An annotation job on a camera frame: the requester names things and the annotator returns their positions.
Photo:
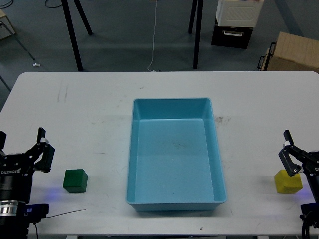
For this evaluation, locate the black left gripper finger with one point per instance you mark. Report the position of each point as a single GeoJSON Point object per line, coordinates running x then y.
{"type": "Point", "coordinates": [2, 142]}
{"type": "Point", "coordinates": [40, 156]}

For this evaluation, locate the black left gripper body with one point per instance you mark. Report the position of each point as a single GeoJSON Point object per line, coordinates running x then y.
{"type": "Point", "coordinates": [16, 171]}

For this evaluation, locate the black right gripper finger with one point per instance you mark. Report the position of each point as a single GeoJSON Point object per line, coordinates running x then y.
{"type": "Point", "coordinates": [288, 150]}

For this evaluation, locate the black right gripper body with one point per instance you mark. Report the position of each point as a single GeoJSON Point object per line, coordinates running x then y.
{"type": "Point", "coordinates": [311, 164]}

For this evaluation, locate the yellow cube block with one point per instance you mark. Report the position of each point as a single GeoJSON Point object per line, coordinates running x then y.
{"type": "Point", "coordinates": [286, 184]}

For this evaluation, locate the green cube block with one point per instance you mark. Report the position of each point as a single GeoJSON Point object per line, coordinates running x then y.
{"type": "Point", "coordinates": [75, 181]}

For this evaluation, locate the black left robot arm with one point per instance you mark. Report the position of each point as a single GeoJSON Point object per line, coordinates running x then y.
{"type": "Point", "coordinates": [12, 223]}

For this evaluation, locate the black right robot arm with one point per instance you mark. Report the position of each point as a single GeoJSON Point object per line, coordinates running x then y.
{"type": "Point", "coordinates": [296, 160]}

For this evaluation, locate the white storage box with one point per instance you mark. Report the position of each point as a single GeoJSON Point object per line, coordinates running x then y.
{"type": "Point", "coordinates": [238, 13]}

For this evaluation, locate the wooden cabinet with metal leg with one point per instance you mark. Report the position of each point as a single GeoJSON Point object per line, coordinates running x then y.
{"type": "Point", "coordinates": [7, 30]}

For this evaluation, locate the light blue plastic bin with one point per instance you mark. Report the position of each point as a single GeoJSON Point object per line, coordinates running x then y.
{"type": "Point", "coordinates": [174, 159]}

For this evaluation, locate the black right easel legs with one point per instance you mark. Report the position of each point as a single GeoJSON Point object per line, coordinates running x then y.
{"type": "Point", "coordinates": [196, 16]}

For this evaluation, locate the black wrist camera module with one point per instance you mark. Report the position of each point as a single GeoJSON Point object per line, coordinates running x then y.
{"type": "Point", "coordinates": [33, 213]}

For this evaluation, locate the cardboard box with handles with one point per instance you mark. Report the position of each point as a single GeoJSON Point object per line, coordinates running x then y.
{"type": "Point", "coordinates": [291, 53]}

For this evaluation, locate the black box with handle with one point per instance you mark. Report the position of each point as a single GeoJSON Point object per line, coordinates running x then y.
{"type": "Point", "coordinates": [229, 36]}

